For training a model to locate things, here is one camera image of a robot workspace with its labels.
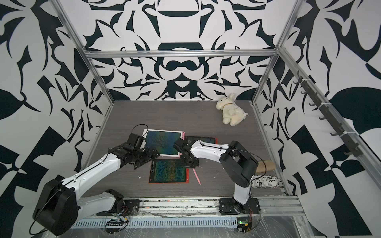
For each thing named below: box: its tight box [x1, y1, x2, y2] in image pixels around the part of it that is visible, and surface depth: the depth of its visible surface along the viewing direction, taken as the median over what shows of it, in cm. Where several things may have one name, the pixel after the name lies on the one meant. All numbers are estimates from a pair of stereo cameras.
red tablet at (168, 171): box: [148, 158, 190, 184], surface depth 87 cm
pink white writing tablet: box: [142, 128, 186, 159], surface depth 101 cm
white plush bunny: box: [215, 92, 249, 127], surface depth 107 cm
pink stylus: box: [192, 168, 201, 185], surface depth 86 cm
